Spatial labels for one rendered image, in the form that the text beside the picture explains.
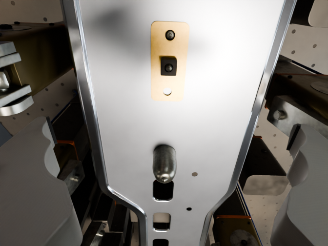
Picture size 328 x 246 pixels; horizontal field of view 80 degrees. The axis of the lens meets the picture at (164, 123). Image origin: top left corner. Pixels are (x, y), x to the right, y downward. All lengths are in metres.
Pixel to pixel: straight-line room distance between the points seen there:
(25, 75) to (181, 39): 0.15
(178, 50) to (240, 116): 0.11
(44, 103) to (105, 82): 0.44
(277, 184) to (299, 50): 0.36
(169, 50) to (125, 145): 0.14
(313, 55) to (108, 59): 0.53
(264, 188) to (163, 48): 0.28
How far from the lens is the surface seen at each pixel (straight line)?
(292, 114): 0.27
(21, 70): 0.22
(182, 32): 0.22
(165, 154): 0.26
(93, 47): 0.23
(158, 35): 0.21
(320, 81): 0.35
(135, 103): 0.24
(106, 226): 0.45
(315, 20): 0.28
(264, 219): 1.05
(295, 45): 0.61
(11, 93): 0.21
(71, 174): 0.33
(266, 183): 0.38
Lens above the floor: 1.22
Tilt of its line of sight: 59 degrees down
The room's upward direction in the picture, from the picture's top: 179 degrees counter-clockwise
